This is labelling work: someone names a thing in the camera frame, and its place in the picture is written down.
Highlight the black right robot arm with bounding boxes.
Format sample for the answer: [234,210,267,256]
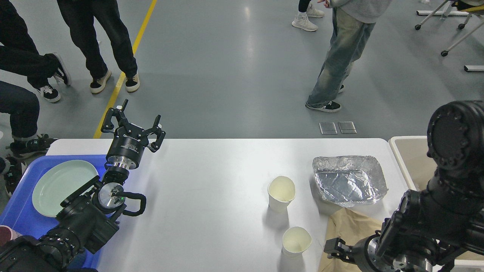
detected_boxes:
[324,100,484,272]

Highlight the green plate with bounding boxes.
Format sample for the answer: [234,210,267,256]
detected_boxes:
[32,160,98,217]

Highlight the floor outlet plate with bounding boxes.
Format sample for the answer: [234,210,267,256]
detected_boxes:
[338,122,357,134]
[319,122,338,135]

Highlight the aluminium foil tray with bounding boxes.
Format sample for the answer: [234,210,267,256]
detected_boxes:
[312,155,388,208]

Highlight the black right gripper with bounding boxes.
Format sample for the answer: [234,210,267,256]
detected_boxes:
[324,234,394,272]

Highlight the person in faded jeans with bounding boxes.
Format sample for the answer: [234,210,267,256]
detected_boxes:
[305,0,392,113]

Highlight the beige plastic bin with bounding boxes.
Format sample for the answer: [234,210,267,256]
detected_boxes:
[389,136,483,272]

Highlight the person in black trousers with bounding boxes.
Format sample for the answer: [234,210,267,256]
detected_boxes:
[57,0,141,94]

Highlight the blue plastic tray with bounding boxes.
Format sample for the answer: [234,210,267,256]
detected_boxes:
[0,155,110,272]

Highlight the pink mug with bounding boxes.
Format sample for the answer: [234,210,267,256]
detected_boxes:
[0,225,22,246]

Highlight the white paper cup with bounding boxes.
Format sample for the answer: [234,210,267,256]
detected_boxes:
[282,227,312,257]
[267,176,296,212]

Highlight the brown paper bag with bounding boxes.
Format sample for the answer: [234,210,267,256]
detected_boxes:
[318,208,382,272]

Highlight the floor outlet plate left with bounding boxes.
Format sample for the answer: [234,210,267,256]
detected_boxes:
[319,122,338,135]

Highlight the floor outlet plate right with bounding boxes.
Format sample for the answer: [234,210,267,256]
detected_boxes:
[338,122,357,134]

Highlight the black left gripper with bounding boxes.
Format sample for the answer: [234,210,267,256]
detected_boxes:
[100,99,166,170]

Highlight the seated person dark jeans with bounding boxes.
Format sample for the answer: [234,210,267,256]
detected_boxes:
[0,81,56,197]

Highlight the person with white sneakers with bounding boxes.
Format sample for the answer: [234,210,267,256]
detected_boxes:
[292,0,325,32]

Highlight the person in dark trousers left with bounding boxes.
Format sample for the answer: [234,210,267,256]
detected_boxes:
[0,0,71,103]

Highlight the rolling chair base right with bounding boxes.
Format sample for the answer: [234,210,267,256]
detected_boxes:
[414,0,484,57]

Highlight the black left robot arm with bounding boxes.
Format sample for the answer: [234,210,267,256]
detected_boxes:
[1,99,166,272]

